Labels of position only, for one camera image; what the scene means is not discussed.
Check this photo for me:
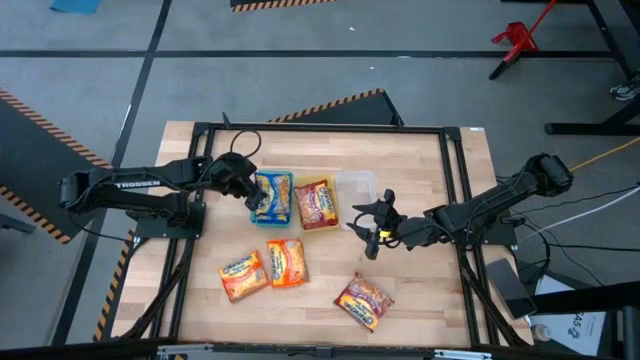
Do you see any red Maruchan noodle pack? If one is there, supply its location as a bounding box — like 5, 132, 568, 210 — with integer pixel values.
293, 179, 340, 231
333, 271, 396, 334

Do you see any black stand beam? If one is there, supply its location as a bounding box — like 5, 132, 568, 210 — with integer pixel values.
529, 279, 640, 360

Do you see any black furniture base frame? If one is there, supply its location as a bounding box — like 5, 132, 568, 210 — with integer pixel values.
488, 0, 640, 136

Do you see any white printed paper sheet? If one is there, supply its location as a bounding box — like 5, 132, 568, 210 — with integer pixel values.
529, 274, 606, 356

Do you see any person's shoe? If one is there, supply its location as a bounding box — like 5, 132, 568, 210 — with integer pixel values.
608, 74, 640, 103

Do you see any yellow extension cable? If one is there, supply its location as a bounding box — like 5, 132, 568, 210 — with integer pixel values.
569, 137, 640, 174

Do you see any orange Maruchan noodle pack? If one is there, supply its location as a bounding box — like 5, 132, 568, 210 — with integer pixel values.
217, 249, 270, 304
265, 237, 310, 290

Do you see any black floor cable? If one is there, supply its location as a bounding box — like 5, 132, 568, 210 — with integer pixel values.
522, 185, 640, 214
522, 219, 640, 289

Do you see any green plastic bin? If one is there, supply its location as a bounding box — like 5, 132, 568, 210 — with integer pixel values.
249, 169, 295, 230

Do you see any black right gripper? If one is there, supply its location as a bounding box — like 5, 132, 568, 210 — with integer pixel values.
346, 188, 416, 260

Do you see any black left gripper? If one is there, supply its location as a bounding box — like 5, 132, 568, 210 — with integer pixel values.
212, 153, 269, 212

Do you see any clear plastic bin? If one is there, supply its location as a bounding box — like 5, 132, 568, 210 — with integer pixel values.
334, 169, 379, 231

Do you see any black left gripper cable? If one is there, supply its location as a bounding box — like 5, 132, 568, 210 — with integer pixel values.
228, 129, 262, 161

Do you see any black rig crossbar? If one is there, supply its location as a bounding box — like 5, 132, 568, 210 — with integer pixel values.
0, 337, 640, 360

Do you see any hazard-striped floor strip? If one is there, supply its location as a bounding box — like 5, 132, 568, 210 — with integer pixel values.
93, 232, 136, 344

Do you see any black tablet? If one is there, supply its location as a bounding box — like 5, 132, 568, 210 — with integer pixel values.
484, 258, 537, 320

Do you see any black hazard-striped floor mat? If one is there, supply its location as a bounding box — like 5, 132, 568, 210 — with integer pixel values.
0, 88, 129, 245
229, 0, 341, 13
269, 88, 405, 127

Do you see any red metal stand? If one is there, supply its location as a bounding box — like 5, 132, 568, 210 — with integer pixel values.
490, 0, 559, 64

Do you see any blue floor mat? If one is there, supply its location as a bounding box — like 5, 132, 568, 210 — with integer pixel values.
49, 0, 101, 15

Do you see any black aluminium table frame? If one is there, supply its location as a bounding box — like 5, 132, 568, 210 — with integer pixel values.
114, 112, 534, 349

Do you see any blue Maruchan noodle pack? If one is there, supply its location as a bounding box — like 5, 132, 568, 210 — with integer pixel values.
253, 209, 291, 225
255, 173, 293, 216

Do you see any white cable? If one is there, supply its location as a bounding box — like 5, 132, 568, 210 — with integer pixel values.
519, 185, 640, 241

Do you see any yellow plastic bin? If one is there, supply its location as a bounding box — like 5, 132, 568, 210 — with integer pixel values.
292, 173, 342, 233

